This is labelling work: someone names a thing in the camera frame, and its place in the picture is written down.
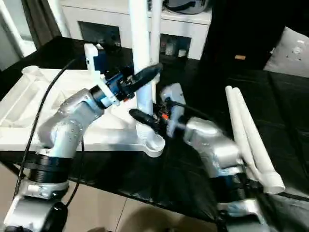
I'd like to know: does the white plastic table leg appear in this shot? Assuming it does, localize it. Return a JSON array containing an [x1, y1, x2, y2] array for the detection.
[[149, 0, 163, 102], [231, 87, 286, 195], [225, 86, 260, 179], [128, 0, 156, 143]]

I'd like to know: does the white plastic table top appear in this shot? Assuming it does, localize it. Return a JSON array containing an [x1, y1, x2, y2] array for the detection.
[[0, 65, 166, 158]]

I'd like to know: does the white glass-door cabinet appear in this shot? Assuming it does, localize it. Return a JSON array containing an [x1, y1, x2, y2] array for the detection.
[[61, 0, 212, 61]]

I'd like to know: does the dark grey curtain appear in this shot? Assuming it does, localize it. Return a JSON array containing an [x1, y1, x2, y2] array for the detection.
[[21, 0, 63, 49]]

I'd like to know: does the black table mat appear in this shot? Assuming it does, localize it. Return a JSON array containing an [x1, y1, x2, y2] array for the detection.
[[0, 36, 309, 225]]

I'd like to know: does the white pillow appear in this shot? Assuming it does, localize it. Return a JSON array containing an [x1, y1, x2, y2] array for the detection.
[[263, 26, 309, 78]]

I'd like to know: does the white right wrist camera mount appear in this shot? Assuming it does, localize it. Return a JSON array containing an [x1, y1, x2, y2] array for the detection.
[[160, 83, 186, 140]]

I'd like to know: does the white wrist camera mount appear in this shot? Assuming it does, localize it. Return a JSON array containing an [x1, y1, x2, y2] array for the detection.
[[84, 43, 121, 107], [160, 83, 186, 140]]

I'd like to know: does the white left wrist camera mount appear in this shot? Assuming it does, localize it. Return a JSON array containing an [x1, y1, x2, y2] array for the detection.
[[84, 43, 121, 107]]

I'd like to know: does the grey bag with black strap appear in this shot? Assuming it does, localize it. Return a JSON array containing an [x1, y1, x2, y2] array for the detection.
[[161, 0, 208, 14]]

